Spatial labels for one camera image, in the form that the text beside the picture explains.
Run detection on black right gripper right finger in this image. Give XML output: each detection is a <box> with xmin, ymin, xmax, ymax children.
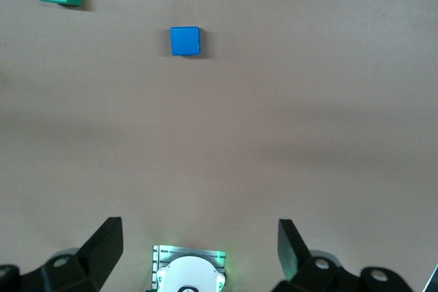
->
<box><xmin>270</xmin><ymin>219</ymin><xmax>415</xmax><ymax>292</ymax></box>

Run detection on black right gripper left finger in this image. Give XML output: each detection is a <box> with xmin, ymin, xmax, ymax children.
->
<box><xmin>0</xmin><ymin>216</ymin><xmax>124</xmax><ymax>292</ymax></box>

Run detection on blue wooden cube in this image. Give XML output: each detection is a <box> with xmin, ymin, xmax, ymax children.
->
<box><xmin>170</xmin><ymin>26</ymin><xmax>203</xmax><ymax>57</ymax></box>

